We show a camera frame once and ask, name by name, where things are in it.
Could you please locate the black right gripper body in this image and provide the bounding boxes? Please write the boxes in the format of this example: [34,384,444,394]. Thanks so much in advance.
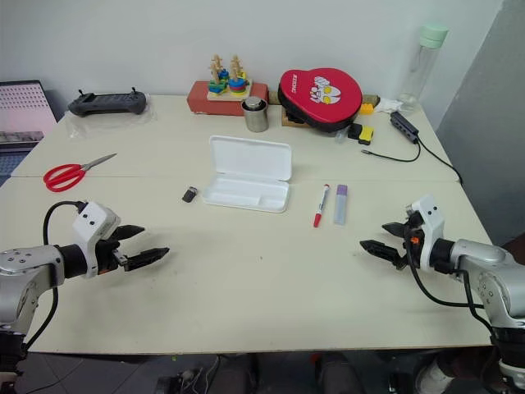
[394,216,424,271]

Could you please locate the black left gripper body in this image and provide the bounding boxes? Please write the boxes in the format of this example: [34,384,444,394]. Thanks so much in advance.
[94,227,128,277]

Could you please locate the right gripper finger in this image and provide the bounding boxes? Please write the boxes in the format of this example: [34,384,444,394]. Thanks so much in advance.
[381,221,408,239]
[359,239,405,267]

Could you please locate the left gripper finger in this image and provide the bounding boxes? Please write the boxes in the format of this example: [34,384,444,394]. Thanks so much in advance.
[122,246,171,273]
[112,224,146,243]

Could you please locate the clear tube with purple cap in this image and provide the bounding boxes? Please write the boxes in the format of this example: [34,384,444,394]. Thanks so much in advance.
[332,183,349,226]

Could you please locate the white plastic case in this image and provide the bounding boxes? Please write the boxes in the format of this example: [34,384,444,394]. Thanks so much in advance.
[202,135,294,214]

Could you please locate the red marker pen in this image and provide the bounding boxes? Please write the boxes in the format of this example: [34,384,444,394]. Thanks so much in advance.
[313,183,331,229]

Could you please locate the yellow black eraser block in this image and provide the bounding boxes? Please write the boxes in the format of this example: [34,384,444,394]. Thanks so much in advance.
[357,125,376,147]

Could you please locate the dark grey USB hub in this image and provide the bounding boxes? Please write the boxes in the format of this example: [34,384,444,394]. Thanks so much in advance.
[389,110,421,145]

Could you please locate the crumpled white tissue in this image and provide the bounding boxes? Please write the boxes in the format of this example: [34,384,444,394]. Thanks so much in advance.
[374,97,406,115]

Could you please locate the white shoe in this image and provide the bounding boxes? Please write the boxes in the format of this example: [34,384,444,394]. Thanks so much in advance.
[414,360,453,394]

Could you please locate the dark rounded shape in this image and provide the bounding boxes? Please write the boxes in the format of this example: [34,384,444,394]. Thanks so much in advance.
[315,352,370,394]

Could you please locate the blue-grey textured mat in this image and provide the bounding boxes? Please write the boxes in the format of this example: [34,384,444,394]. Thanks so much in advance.
[0,142,39,188]

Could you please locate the black handheld controller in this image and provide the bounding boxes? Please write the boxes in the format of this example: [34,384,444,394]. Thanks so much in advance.
[66,86,148,118]

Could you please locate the red cardboard box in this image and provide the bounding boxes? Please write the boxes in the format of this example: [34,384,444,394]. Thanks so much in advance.
[186,80,270,117]

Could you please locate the red boxing pad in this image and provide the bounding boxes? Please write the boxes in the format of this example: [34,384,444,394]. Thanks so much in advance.
[276,66,364,135]

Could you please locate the brown wooden block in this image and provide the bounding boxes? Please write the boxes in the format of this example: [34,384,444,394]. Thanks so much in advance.
[280,109,313,129]

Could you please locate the clear bottle green lid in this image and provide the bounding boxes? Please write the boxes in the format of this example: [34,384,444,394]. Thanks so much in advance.
[399,23,450,112]

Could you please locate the pink-lit monitor screen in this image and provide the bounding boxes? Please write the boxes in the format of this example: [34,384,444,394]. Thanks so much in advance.
[0,80,59,145]

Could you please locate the steel cup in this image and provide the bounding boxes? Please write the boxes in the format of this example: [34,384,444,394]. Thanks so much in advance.
[241,98,270,134]

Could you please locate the wooden colourful stacking toy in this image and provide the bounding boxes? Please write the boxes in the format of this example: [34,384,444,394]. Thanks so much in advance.
[205,53,254,103]

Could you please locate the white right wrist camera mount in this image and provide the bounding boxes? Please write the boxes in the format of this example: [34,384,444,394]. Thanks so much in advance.
[405,194,446,273]

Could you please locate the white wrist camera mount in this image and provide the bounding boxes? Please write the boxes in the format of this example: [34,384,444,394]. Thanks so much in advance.
[405,194,446,273]
[71,201,122,280]

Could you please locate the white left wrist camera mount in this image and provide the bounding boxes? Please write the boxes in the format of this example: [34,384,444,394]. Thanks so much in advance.
[71,201,122,280]

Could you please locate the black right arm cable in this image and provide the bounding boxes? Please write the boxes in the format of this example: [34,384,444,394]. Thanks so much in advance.
[404,229,495,342]

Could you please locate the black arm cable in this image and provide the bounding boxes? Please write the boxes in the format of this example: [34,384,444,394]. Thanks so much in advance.
[404,229,495,342]
[22,199,88,355]

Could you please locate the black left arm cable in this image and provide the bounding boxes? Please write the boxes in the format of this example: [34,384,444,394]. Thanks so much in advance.
[22,199,88,355]

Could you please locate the black USB hub cable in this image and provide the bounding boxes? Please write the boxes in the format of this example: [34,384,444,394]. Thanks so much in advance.
[360,139,422,164]

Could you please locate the long black power cable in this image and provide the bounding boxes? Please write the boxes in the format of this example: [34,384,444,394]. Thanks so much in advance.
[417,136,464,186]

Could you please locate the red-handled scissors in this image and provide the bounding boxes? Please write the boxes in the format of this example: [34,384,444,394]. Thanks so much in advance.
[43,153,119,194]

